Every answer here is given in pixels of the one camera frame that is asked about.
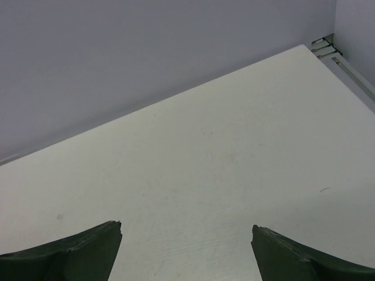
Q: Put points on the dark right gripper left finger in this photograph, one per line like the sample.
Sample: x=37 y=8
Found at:
x=89 y=255

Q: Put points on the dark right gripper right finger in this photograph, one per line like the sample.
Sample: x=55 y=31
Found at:
x=281 y=258

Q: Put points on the aluminium table frame rail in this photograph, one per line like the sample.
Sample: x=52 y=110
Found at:
x=325 y=50

